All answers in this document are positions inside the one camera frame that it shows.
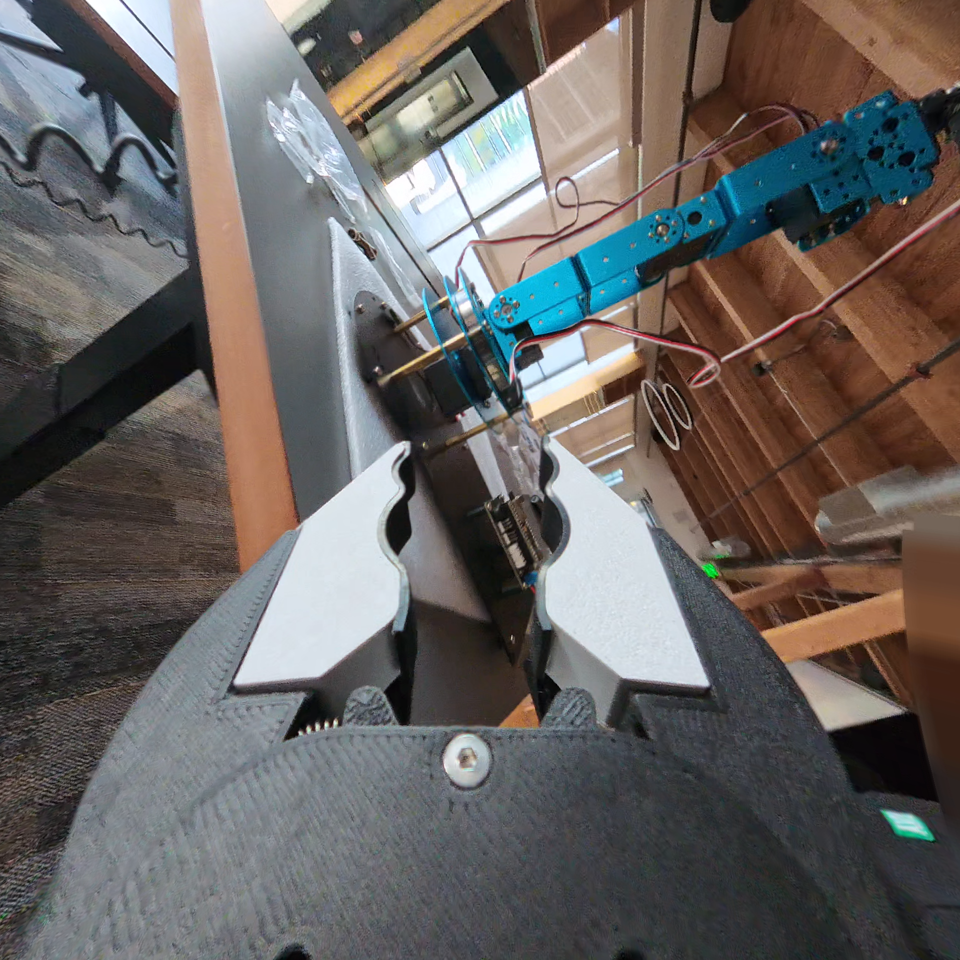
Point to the white foam pad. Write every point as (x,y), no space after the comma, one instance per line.
(442,562)

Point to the grey desk with wood edge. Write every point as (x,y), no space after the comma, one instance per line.
(142,22)

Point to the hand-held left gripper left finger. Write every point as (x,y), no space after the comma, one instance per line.
(330,600)

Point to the black desk foot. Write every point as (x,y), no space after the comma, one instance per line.
(90,375)

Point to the large glass window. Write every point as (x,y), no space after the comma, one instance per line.
(465,150)

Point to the blue toy robot arm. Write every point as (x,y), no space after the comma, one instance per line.
(600,277)

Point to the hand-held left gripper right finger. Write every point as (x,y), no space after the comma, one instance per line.
(615,600)

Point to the beige roller blind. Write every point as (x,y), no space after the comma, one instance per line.
(585,135)

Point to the black ceiling pipes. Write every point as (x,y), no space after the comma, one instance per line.
(691,75)

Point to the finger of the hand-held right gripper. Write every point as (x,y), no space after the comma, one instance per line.
(862,502)

